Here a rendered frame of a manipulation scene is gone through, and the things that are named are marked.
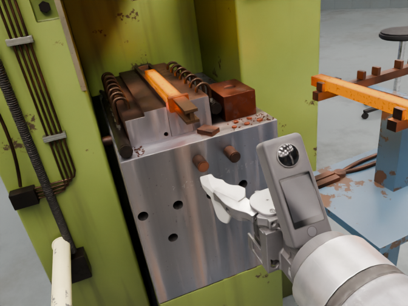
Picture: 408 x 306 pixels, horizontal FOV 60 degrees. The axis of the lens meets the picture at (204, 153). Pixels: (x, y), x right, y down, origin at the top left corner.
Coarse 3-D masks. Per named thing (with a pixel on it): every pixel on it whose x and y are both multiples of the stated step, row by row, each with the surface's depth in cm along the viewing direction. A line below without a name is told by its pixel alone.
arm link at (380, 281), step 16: (368, 272) 28; (384, 272) 28; (400, 272) 29; (352, 288) 28; (368, 288) 27; (384, 288) 27; (400, 288) 27; (336, 304) 28; (352, 304) 27; (368, 304) 26; (384, 304) 26; (400, 304) 26
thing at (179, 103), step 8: (152, 72) 101; (152, 80) 95; (160, 80) 92; (160, 88) 87; (168, 88) 85; (168, 96) 80; (176, 96) 77; (184, 96) 77; (168, 104) 78; (176, 104) 75; (184, 104) 72; (192, 104) 72; (176, 112) 77; (184, 112) 70; (192, 112) 70; (184, 120) 72; (192, 120) 70
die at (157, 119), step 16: (144, 64) 114; (160, 64) 115; (128, 80) 104; (144, 80) 99; (176, 80) 96; (128, 96) 93; (144, 96) 88; (160, 96) 83; (192, 96) 83; (128, 112) 82; (144, 112) 78; (160, 112) 79; (208, 112) 83; (128, 128) 78; (144, 128) 79; (160, 128) 81; (176, 128) 82; (192, 128) 84
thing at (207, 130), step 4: (204, 124) 83; (200, 128) 82; (204, 128) 81; (208, 128) 81; (212, 128) 81; (216, 128) 81; (200, 132) 81; (204, 132) 81; (208, 132) 80; (212, 132) 79; (216, 132) 80; (212, 136) 80
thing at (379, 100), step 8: (312, 80) 84; (320, 80) 82; (328, 80) 80; (336, 80) 79; (328, 88) 80; (336, 88) 77; (344, 88) 75; (352, 88) 74; (360, 88) 73; (368, 88) 72; (344, 96) 76; (352, 96) 73; (360, 96) 71; (368, 96) 70; (376, 96) 68; (384, 96) 68; (392, 96) 67; (368, 104) 70; (376, 104) 68; (384, 104) 66; (392, 104) 65; (400, 104) 63; (392, 112) 65
